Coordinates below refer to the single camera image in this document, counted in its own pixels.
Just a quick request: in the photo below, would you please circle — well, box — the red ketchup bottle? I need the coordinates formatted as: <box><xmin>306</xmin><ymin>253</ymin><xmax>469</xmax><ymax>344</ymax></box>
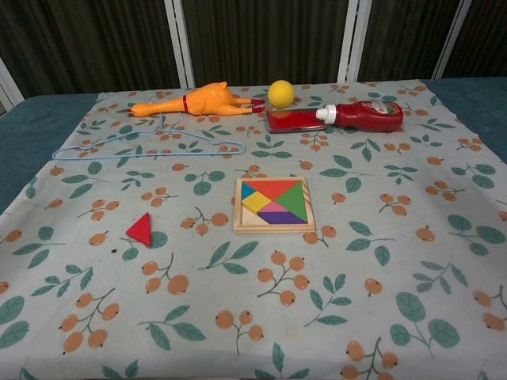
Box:
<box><xmin>315</xmin><ymin>100</ymin><xmax>405</xmax><ymax>133</ymax></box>

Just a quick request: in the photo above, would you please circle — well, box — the orange triangle tangram piece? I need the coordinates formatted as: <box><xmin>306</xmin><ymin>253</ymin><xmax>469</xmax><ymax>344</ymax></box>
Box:
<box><xmin>242</xmin><ymin>180</ymin><xmax>299</xmax><ymax>198</ymax></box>

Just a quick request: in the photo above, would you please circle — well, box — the floral leaf print tablecloth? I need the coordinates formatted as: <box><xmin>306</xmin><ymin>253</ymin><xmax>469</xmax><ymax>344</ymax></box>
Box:
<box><xmin>0</xmin><ymin>78</ymin><xmax>507</xmax><ymax>380</ymax></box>

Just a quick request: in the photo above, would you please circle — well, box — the yellow square tangram piece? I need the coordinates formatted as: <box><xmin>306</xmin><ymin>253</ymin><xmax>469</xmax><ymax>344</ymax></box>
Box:
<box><xmin>242</xmin><ymin>192</ymin><xmax>275</xmax><ymax>215</ymax></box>

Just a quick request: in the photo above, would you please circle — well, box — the red ink pad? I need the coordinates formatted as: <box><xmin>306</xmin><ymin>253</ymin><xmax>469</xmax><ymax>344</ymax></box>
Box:
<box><xmin>265</xmin><ymin>107</ymin><xmax>327</xmax><ymax>135</ymax></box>

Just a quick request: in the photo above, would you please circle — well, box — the wooden tangram puzzle tray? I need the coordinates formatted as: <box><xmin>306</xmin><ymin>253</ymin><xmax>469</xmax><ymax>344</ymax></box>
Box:
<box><xmin>232</xmin><ymin>177</ymin><xmax>318</xmax><ymax>234</ymax></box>

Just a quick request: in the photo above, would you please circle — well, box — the orange rubber chicken toy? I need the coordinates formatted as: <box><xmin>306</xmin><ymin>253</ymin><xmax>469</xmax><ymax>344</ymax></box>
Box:
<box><xmin>127</xmin><ymin>81</ymin><xmax>266</xmax><ymax>119</ymax></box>

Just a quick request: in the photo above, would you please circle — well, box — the grey metal stand leg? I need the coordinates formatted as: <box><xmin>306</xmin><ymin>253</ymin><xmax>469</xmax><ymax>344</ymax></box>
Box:
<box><xmin>0</xmin><ymin>57</ymin><xmax>25</xmax><ymax>110</ymax></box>
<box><xmin>431</xmin><ymin>0</ymin><xmax>476</xmax><ymax>79</ymax></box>
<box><xmin>164</xmin><ymin>0</ymin><xmax>196</xmax><ymax>89</ymax></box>
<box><xmin>337</xmin><ymin>0</ymin><xmax>370</xmax><ymax>83</ymax></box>

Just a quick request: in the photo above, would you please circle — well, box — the purple parallelogram tangram piece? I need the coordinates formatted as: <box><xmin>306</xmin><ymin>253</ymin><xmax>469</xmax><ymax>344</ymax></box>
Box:
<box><xmin>257</xmin><ymin>211</ymin><xmax>308</xmax><ymax>226</ymax></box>

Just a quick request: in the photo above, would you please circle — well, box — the light blue wire hanger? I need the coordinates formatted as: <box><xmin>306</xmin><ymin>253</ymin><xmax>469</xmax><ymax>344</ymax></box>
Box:
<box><xmin>52</xmin><ymin>113</ymin><xmax>247</xmax><ymax>161</ymax></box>

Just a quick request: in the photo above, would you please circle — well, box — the green triangle tangram piece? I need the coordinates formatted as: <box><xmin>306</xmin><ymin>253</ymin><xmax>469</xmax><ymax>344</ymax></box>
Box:
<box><xmin>273</xmin><ymin>181</ymin><xmax>308</xmax><ymax>223</ymax></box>

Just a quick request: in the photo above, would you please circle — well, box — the pink triangle tangram piece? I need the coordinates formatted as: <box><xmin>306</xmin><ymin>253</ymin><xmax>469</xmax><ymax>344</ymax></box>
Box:
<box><xmin>257</xmin><ymin>200</ymin><xmax>291</xmax><ymax>215</ymax></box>

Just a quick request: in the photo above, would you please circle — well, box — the yellow ball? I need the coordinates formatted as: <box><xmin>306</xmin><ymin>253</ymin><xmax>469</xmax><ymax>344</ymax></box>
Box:
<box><xmin>267</xmin><ymin>79</ymin><xmax>296</xmax><ymax>108</ymax></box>

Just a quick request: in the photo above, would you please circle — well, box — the red triangle puzzle piece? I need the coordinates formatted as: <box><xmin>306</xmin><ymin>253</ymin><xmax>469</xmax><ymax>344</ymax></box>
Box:
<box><xmin>125</xmin><ymin>212</ymin><xmax>153</xmax><ymax>249</ymax></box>

